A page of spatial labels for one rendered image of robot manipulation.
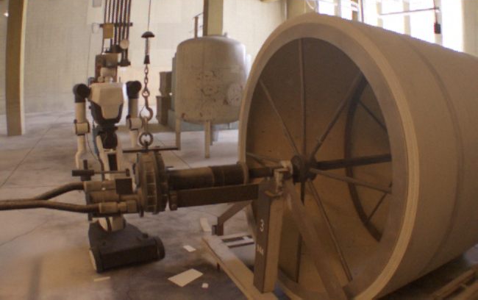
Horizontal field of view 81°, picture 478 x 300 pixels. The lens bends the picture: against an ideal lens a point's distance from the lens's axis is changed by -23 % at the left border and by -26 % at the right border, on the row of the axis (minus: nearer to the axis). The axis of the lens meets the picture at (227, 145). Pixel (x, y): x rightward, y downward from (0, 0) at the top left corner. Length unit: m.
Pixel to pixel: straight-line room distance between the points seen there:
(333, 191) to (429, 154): 1.75
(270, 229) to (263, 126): 1.00
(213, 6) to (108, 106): 8.58
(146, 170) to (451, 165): 1.31
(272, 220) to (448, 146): 0.99
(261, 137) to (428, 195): 1.62
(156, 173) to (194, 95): 4.80
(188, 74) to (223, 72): 0.60
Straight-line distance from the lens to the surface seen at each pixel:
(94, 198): 1.59
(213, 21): 10.76
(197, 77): 6.22
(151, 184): 1.51
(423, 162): 1.34
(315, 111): 2.86
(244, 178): 1.72
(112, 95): 2.53
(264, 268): 1.99
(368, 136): 3.35
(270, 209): 1.84
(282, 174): 1.79
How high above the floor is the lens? 1.38
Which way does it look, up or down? 11 degrees down
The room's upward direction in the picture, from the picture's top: 1 degrees clockwise
